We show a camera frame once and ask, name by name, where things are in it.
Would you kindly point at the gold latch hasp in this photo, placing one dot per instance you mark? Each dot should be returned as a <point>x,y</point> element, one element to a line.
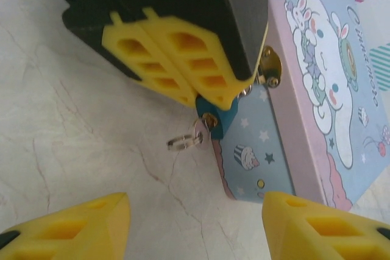
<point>271,65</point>

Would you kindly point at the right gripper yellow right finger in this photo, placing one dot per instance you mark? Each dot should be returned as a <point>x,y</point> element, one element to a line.
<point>329,232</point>

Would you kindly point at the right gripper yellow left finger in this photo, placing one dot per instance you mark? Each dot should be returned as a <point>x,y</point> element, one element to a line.
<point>70,229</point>

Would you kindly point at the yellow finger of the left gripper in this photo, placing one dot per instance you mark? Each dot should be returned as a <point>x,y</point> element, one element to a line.
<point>201,59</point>
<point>146,62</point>

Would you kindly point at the small teal padlock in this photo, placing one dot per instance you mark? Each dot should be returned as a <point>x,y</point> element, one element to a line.
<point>224,120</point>

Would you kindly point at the pastel cartoon tin box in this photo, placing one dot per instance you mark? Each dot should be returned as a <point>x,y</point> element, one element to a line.
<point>320,89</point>

